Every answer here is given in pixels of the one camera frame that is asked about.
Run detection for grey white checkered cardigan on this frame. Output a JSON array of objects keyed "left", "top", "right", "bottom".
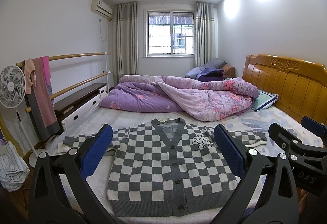
[{"left": 62, "top": 116, "right": 268, "bottom": 217}]

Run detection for pink grey hanging clothes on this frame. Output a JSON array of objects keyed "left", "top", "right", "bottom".
[{"left": 22, "top": 56, "right": 60, "bottom": 141}]

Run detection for person's right hand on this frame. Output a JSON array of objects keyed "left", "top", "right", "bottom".
[{"left": 299, "top": 190, "right": 318, "bottom": 223}]

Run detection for wooden headboard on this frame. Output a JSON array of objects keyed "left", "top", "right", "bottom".
[{"left": 242, "top": 54, "right": 327, "bottom": 124}]

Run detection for white striped cloth pile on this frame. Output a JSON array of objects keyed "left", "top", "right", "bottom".
[{"left": 0, "top": 141, "right": 30, "bottom": 193}]

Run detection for floral bed sheet mattress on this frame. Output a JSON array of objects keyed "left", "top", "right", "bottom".
[{"left": 45, "top": 105, "right": 324, "bottom": 224}]

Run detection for teal blue striped pillow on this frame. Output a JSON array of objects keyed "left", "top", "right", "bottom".
[{"left": 251, "top": 90, "right": 279, "bottom": 111}]

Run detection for dark wood white cabinet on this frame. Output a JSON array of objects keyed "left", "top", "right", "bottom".
[{"left": 54, "top": 83, "right": 107, "bottom": 135}]

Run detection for lower wooden ballet bar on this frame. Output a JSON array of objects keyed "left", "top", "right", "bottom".
[{"left": 24, "top": 70, "right": 114, "bottom": 113}]

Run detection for purple floral quilt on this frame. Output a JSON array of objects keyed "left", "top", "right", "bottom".
[{"left": 100, "top": 75, "right": 259, "bottom": 122}]

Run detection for purple folded bedding pile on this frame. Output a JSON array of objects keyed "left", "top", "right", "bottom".
[{"left": 185, "top": 58, "right": 226, "bottom": 82}]

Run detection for white standing fan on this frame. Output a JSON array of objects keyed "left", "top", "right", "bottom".
[{"left": 1, "top": 65, "right": 47, "bottom": 168}]

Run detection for right grey striped curtain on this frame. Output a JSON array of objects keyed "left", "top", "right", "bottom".
[{"left": 194, "top": 1, "right": 216, "bottom": 67}]

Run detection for grey striped curtain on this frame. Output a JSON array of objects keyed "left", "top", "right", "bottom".
[
  {"left": 194, "top": 1, "right": 216, "bottom": 67},
  {"left": 112, "top": 1, "right": 139, "bottom": 82}
]

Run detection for window with metal grille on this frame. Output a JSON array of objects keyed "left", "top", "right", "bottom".
[{"left": 144, "top": 10, "right": 195, "bottom": 57}]

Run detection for left grey striped curtain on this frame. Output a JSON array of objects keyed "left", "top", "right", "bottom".
[{"left": 112, "top": 1, "right": 139, "bottom": 82}]

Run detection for white wall air conditioner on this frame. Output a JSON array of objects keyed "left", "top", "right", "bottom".
[{"left": 91, "top": 0, "right": 112, "bottom": 19}]

